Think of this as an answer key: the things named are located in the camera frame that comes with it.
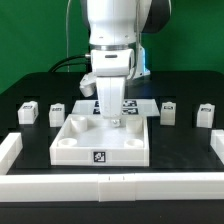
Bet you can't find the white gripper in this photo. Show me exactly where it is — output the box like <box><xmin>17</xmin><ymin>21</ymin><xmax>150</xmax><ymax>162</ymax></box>
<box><xmin>91</xmin><ymin>49</ymin><xmax>134</xmax><ymax>127</ymax></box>

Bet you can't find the white square tabletop part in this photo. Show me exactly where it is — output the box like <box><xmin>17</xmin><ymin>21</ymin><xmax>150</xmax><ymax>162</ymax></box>
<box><xmin>49</xmin><ymin>114</ymin><xmax>149</xmax><ymax>167</ymax></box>

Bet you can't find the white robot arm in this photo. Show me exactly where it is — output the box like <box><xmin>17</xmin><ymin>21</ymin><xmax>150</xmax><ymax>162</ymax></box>
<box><xmin>80</xmin><ymin>0</ymin><xmax>171</xmax><ymax>126</ymax></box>

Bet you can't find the white U-shaped obstacle fence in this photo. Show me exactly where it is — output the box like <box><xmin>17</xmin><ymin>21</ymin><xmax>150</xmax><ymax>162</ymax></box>
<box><xmin>0</xmin><ymin>133</ymin><xmax>224</xmax><ymax>202</ymax></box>

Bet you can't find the white marker base plate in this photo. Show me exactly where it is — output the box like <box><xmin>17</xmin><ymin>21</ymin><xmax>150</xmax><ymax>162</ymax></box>
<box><xmin>72</xmin><ymin>99</ymin><xmax>160</xmax><ymax>117</ymax></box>

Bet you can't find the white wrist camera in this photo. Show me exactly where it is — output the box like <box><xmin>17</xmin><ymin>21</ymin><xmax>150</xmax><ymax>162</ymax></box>
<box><xmin>80</xmin><ymin>73</ymin><xmax>96</xmax><ymax>97</ymax></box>

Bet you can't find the black cable bundle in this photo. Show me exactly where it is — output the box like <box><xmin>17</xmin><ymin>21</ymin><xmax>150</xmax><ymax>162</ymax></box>
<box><xmin>48</xmin><ymin>53</ymin><xmax>93</xmax><ymax>73</ymax></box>

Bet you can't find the grey thin cable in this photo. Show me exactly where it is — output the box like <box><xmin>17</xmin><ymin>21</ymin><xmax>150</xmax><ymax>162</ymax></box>
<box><xmin>65</xmin><ymin>0</ymin><xmax>73</xmax><ymax>73</ymax></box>

